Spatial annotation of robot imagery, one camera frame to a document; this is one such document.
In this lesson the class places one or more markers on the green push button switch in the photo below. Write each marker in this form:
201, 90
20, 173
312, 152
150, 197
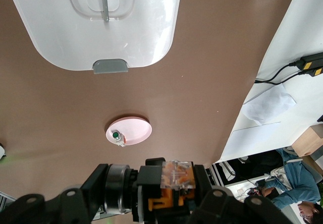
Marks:
116, 135

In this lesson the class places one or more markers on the light wooden box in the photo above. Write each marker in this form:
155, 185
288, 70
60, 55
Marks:
309, 140

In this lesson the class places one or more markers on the black power adapter yellow label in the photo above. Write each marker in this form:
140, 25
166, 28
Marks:
318, 72
313, 61

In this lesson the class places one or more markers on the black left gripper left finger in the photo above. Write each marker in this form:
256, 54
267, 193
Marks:
50, 209

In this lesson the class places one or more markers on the brown table mat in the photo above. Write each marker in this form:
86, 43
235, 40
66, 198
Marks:
202, 82

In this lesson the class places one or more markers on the white lidded storage box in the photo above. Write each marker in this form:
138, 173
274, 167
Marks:
63, 32

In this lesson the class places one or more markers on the crumpled white paper sheet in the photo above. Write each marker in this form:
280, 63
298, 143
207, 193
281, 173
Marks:
270, 105

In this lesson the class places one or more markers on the person in blue jacket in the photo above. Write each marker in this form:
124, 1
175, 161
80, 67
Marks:
290, 183

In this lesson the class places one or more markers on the pink round plate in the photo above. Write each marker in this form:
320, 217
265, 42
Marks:
136, 130

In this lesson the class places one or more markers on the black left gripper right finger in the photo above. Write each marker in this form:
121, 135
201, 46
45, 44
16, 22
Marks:
227, 209

